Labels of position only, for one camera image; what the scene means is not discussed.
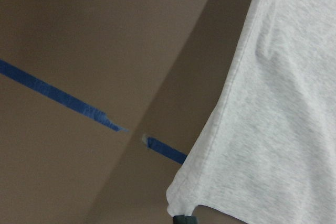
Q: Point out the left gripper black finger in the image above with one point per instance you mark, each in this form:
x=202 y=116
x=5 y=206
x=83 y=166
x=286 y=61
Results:
x=182 y=219

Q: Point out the grey cartoon print t-shirt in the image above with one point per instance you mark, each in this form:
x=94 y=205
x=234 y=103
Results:
x=267 y=152

